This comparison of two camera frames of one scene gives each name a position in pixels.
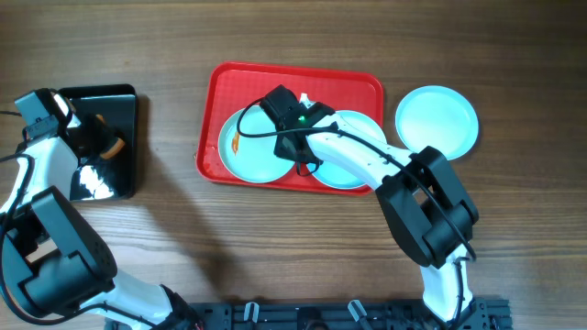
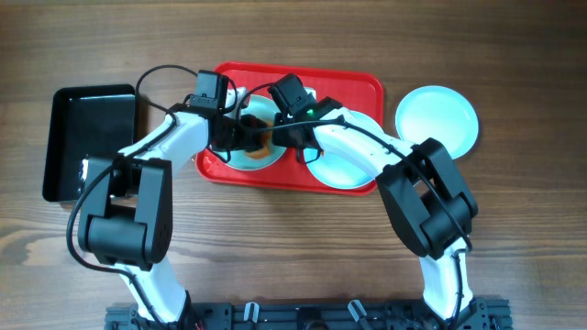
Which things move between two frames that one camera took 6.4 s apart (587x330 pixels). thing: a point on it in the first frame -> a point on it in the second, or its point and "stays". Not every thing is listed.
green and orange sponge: x=112 y=141 -> x=263 y=152
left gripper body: x=89 y=132 -> x=233 y=137
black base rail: x=490 y=314 stays
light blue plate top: x=437 y=116 stays
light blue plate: x=352 y=124 stays
